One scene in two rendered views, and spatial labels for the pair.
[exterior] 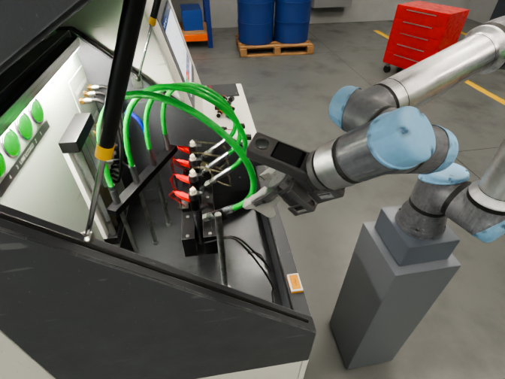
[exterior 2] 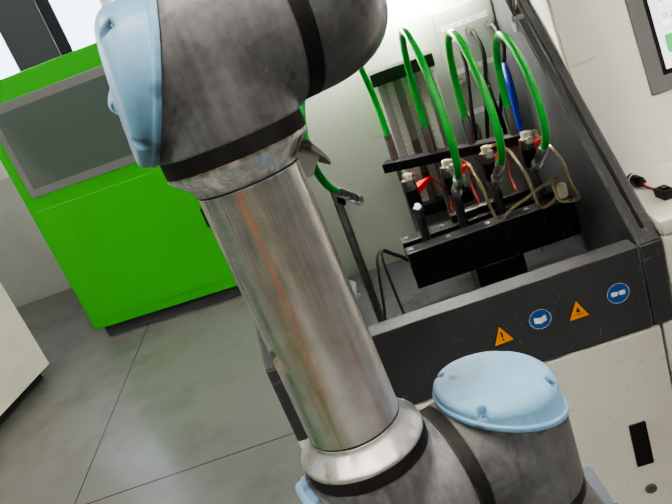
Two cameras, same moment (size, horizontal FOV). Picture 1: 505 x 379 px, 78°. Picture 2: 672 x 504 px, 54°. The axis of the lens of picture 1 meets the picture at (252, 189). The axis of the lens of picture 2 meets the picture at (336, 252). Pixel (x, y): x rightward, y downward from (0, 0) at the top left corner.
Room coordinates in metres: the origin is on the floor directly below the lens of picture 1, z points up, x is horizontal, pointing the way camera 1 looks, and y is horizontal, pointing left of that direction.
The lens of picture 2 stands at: (0.75, -1.09, 1.51)
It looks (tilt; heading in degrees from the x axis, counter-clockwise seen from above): 21 degrees down; 103
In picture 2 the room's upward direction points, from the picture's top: 21 degrees counter-clockwise
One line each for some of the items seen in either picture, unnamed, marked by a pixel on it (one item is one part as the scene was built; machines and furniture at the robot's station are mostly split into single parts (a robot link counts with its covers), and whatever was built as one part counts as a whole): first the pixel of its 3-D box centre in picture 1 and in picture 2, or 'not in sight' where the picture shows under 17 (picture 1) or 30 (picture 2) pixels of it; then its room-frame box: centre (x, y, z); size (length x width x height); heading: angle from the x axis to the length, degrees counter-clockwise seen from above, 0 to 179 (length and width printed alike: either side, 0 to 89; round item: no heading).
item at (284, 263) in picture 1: (274, 239); (468, 339); (0.67, -0.07, 0.87); 0.62 x 0.04 x 0.16; 9
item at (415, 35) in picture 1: (420, 43); not in sight; (4.41, -2.24, 0.43); 0.70 x 0.46 x 0.86; 35
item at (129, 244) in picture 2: not in sight; (138, 179); (-1.19, 2.75, 0.81); 1.05 x 0.81 x 1.62; 4
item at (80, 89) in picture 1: (99, 125); (479, 74); (0.83, 0.46, 1.20); 0.13 x 0.03 x 0.31; 9
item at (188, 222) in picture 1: (200, 213); (492, 249); (0.75, 0.18, 0.91); 0.34 x 0.10 x 0.15; 9
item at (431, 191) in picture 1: (440, 186); (501, 429); (0.71, -0.56, 1.07); 0.13 x 0.12 x 0.14; 28
